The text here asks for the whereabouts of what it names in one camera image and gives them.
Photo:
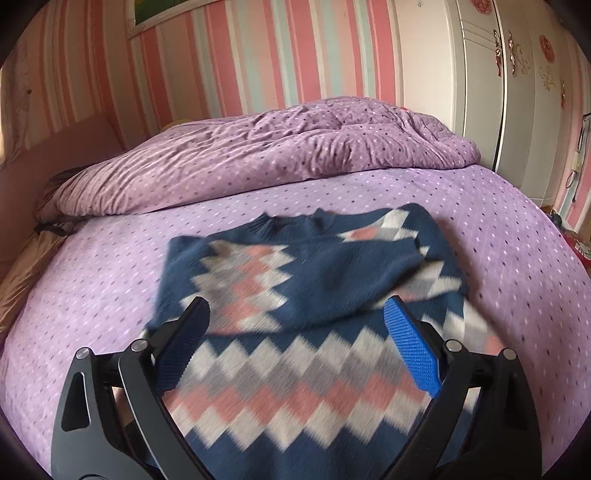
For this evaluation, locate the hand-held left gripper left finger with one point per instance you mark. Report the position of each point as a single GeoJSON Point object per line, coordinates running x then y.
{"type": "Point", "coordinates": [178, 360]}

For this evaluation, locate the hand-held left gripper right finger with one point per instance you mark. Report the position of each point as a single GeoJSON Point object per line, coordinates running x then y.
{"type": "Point", "coordinates": [413, 350]}

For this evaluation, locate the navy diamond-pattern knit sweater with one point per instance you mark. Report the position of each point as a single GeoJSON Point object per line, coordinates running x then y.
{"type": "Point", "coordinates": [295, 332]}

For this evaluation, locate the purple dotted bed sheet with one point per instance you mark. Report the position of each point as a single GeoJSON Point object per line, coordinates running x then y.
{"type": "Point", "coordinates": [485, 258]}

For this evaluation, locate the brown pillow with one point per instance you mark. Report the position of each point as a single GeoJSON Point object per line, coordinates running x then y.
{"type": "Point", "coordinates": [23, 272]}

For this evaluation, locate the purple dotted quilt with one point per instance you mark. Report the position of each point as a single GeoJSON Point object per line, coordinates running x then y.
{"type": "Point", "coordinates": [258, 152]}

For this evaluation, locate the white wardrobe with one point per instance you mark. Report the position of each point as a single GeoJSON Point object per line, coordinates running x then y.
{"type": "Point", "coordinates": [503, 92]}

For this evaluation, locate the framed wall picture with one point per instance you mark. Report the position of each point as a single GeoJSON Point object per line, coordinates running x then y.
{"type": "Point", "coordinates": [161, 11]}

